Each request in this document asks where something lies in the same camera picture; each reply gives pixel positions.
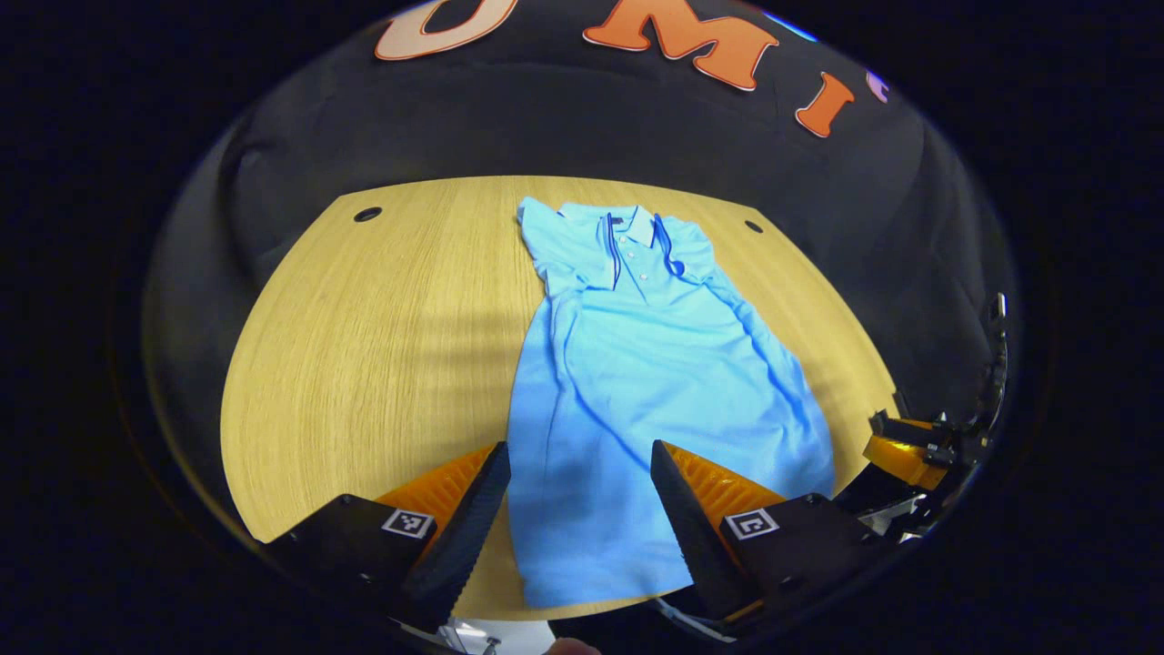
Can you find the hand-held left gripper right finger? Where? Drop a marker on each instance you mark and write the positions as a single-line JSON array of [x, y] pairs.
[[696, 537]]

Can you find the light blue T-shirt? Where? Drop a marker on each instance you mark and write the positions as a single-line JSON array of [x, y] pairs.
[[655, 364]]

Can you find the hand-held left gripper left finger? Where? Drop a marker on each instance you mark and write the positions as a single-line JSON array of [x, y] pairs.
[[464, 537]]

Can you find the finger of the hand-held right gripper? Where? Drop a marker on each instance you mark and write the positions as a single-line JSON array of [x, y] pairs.
[[905, 459]]

